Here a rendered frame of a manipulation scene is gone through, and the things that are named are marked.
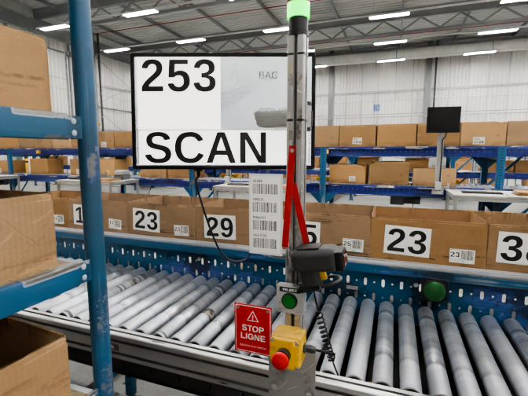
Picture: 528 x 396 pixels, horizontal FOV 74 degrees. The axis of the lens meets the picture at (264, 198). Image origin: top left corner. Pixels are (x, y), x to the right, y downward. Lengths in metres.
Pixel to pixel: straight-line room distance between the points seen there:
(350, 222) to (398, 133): 4.57
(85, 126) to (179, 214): 1.19
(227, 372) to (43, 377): 0.56
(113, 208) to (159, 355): 0.98
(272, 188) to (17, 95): 0.52
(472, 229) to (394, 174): 4.27
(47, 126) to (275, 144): 0.58
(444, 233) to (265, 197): 0.78
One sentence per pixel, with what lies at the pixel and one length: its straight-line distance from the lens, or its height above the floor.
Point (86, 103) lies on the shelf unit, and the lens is 0.55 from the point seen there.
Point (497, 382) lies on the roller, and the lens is 1.10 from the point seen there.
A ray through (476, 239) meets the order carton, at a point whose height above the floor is 0.99.
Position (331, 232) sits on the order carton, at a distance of 1.43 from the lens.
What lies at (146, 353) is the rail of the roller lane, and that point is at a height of 0.71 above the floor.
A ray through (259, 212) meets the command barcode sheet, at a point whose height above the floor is 1.15.
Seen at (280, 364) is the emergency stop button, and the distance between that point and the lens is 0.84.
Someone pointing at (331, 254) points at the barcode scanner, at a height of 1.08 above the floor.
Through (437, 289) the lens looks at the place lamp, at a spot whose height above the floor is 0.82.
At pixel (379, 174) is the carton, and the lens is 5.67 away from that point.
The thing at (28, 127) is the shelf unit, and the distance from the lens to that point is 0.50.
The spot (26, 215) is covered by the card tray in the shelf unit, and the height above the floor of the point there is 1.21.
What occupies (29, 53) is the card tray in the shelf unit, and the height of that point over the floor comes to 1.42.
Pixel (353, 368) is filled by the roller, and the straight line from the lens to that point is 1.02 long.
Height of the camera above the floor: 1.29
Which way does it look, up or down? 7 degrees down
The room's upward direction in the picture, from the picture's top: straight up
